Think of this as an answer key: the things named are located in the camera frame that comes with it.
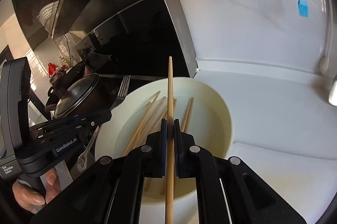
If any red jar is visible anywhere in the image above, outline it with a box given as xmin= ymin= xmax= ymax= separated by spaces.
xmin=48 ymin=62 xmax=62 ymax=77

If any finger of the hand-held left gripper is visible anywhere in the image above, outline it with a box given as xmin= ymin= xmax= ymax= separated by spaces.
xmin=29 ymin=109 xmax=112 ymax=133
xmin=37 ymin=120 xmax=96 ymax=145

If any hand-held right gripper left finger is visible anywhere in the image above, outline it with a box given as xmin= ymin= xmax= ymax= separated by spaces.
xmin=29 ymin=119 xmax=168 ymax=224

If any metal spatula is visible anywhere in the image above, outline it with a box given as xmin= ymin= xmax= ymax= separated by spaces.
xmin=328 ymin=74 xmax=337 ymax=106

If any long wooden chopstick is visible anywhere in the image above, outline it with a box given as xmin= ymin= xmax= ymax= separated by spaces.
xmin=164 ymin=56 xmax=175 ymax=224

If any metal fork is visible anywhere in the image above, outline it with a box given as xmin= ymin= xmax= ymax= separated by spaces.
xmin=77 ymin=75 xmax=131 ymax=171

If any person's left hand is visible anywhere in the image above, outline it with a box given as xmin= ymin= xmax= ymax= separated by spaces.
xmin=12 ymin=167 xmax=63 ymax=214

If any bunch of wooden chopsticks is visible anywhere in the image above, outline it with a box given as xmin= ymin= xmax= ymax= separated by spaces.
xmin=122 ymin=91 xmax=194 ymax=195

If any dark pot with glass lid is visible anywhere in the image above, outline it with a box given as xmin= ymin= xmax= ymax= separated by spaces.
xmin=45 ymin=73 xmax=111 ymax=120

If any white plastic bowl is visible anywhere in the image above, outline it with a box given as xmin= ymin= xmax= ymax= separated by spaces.
xmin=95 ymin=77 xmax=234 ymax=211

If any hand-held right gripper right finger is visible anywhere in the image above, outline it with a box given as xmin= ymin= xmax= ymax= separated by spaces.
xmin=173 ymin=119 xmax=319 ymax=224

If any white colander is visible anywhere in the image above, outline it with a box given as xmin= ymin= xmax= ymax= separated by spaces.
xmin=36 ymin=0 xmax=62 ymax=33

